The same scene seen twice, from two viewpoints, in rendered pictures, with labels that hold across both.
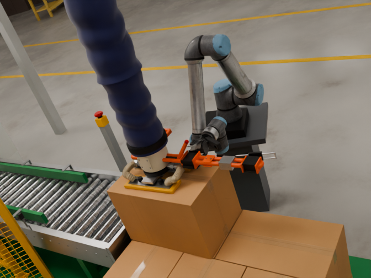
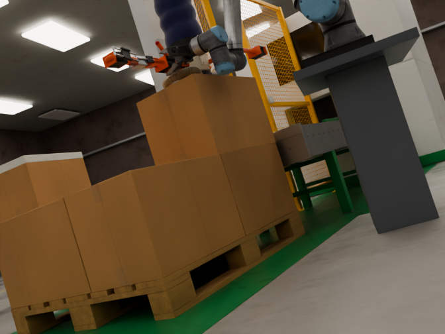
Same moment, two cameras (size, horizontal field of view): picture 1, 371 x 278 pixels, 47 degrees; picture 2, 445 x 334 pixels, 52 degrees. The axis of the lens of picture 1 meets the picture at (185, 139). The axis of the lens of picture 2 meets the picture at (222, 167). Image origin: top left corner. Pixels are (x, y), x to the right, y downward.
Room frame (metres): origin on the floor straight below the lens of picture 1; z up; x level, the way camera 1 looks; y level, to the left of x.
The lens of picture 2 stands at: (1.75, -2.28, 0.38)
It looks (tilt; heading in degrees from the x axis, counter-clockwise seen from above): 3 degrees up; 83
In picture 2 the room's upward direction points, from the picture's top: 18 degrees counter-clockwise
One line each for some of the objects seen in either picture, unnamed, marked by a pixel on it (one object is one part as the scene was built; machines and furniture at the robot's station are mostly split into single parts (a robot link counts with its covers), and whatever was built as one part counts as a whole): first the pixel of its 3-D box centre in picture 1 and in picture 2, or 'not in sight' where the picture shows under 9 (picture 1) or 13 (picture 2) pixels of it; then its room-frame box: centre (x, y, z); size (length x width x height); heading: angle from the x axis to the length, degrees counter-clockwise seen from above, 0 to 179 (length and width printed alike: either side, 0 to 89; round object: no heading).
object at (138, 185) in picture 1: (150, 181); not in sight; (2.01, 0.26, 0.97); 0.34 x 0.10 x 0.05; 51
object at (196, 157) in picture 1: (191, 159); (165, 64); (1.93, 0.01, 1.07); 0.10 x 0.08 x 0.06; 141
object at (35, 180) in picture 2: not in sight; (43, 186); (0.85, 1.33, 0.82); 0.60 x 0.40 x 0.40; 60
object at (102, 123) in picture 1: (123, 168); not in sight; (3.06, 0.56, 0.50); 0.07 x 0.07 x 1.00; 49
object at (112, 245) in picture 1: (140, 212); (250, 146); (2.31, 0.45, 0.58); 0.70 x 0.03 x 0.06; 139
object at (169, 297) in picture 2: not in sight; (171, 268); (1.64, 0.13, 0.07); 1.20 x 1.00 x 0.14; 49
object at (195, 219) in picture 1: (175, 201); (209, 124); (2.07, 0.18, 0.74); 0.60 x 0.40 x 0.40; 48
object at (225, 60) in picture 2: (218, 142); (223, 60); (2.18, -0.18, 0.96); 0.12 x 0.09 x 0.12; 53
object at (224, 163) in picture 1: (227, 162); (137, 63); (1.79, -0.16, 1.07); 0.07 x 0.07 x 0.04; 51
